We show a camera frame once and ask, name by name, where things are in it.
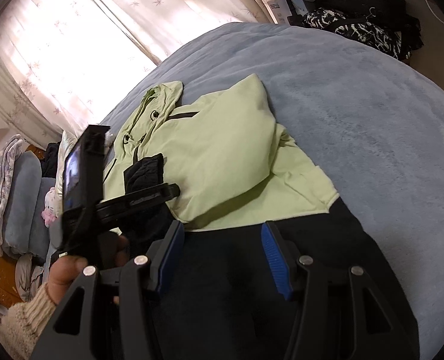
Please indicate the black white patterned garment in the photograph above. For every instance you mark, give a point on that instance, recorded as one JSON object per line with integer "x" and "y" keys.
{"x": 392, "y": 34}

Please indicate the pink white plush toy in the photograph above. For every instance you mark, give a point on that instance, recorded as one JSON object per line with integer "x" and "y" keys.
{"x": 51, "y": 207}

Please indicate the folded floral quilt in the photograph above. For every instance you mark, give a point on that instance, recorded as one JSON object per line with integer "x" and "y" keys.
{"x": 8, "y": 156}

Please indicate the person's left hand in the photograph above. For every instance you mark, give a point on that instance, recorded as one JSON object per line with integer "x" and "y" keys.
{"x": 115, "y": 253}

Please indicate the white cardboard box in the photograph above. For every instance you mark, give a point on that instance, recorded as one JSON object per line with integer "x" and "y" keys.
{"x": 281, "y": 9}

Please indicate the black garment by pillows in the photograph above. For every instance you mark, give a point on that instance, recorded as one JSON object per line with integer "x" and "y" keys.
{"x": 49, "y": 163}

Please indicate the white puffer jacket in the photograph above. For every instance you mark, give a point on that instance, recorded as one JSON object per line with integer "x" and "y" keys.
{"x": 68, "y": 140}

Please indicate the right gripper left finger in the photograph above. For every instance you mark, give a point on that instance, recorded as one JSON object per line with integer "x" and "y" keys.
{"x": 163, "y": 253}

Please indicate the white floral curtain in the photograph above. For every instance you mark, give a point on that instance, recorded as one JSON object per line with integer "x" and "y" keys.
{"x": 64, "y": 64}

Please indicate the light green black jacket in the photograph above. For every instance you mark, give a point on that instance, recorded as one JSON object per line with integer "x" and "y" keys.
{"x": 238, "y": 168}

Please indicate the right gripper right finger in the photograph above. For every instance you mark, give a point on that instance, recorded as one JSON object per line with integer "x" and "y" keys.
{"x": 280, "y": 260}

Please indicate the blue fleece bed blanket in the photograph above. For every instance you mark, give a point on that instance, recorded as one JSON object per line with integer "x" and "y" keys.
{"x": 374, "y": 126}

